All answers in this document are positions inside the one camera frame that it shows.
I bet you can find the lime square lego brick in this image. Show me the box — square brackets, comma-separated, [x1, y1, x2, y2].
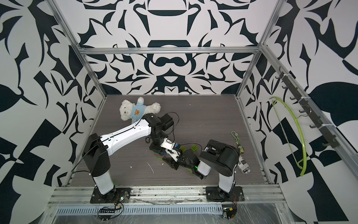
[180, 146, 186, 153]
[191, 144, 199, 152]

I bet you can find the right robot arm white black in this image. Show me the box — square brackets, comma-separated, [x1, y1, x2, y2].
[160, 138, 240, 195]

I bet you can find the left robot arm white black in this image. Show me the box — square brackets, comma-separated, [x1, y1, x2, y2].
[82, 113, 180, 196]

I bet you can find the white teddy bear blue shirt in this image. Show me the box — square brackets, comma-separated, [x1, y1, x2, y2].
[119, 97, 161, 124]

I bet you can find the black connector box right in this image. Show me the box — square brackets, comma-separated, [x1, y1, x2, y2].
[222, 207, 237, 220]

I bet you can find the black connector box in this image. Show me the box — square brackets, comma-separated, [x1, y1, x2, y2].
[98, 207, 117, 215]
[222, 207, 237, 220]

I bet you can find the black connector box left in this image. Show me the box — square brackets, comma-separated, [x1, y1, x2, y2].
[98, 207, 117, 215]

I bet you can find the green plastic hanger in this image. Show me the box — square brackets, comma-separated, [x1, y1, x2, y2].
[269, 96, 308, 177]

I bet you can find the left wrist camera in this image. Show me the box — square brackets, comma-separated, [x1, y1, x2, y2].
[160, 138, 180, 154]

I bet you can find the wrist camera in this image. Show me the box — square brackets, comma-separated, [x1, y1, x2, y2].
[160, 138, 180, 154]
[166, 149, 181, 162]

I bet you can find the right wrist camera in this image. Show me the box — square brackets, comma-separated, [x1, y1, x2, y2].
[166, 149, 181, 162]

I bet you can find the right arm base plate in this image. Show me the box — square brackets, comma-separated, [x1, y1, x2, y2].
[205, 186, 245, 202]

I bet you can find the green keychain with charm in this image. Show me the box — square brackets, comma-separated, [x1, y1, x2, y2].
[231, 131, 244, 154]

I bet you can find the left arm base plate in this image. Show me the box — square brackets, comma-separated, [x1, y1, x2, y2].
[90, 186, 131, 204]

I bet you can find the black wall hook rail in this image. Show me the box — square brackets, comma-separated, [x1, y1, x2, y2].
[277, 67, 340, 148]

